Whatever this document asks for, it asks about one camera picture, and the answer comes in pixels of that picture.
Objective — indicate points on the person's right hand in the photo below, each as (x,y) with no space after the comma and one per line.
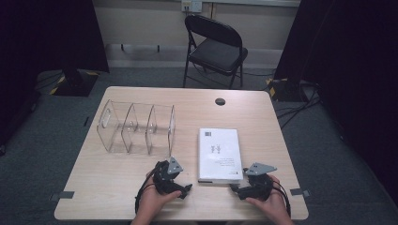
(275,203)

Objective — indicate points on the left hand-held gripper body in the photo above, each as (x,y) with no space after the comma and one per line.
(162,181)

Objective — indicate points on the clear acrylic book rack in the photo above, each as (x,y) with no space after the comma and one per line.
(129,128)

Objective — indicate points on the white wall socket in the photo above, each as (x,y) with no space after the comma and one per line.
(191,5)

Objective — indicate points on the grey tape strip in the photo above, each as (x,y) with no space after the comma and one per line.
(298,192)
(62,195)

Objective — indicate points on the black folding chair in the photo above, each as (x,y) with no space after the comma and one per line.
(216,56)

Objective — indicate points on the black table grommet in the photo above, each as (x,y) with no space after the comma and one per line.
(220,101)

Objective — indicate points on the black stand base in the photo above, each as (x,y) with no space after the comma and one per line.
(286,90)
(75,84)

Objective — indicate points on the white book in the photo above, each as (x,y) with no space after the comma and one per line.
(219,156)

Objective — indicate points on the dark curtain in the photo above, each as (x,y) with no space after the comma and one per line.
(350,62)
(47,34)

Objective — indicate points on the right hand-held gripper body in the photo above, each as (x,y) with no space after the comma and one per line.
(258,187)

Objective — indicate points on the person's left hand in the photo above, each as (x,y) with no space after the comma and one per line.
(153,203)

